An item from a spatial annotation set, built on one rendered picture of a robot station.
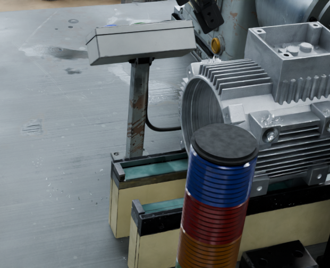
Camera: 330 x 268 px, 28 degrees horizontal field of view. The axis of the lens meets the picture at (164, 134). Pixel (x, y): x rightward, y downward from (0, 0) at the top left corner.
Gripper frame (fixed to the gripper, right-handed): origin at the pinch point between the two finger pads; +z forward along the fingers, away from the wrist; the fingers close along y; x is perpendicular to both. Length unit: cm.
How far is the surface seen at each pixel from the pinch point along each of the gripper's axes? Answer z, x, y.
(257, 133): 11.9, -2.5, 15.0
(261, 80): 9.6, 2.1, 8.7
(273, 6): 25.1, 18.0, -25.6
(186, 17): 40, 7, -62
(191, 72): 8.3, -5.0, 0.6
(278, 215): 31.2, -4.8, 13.0
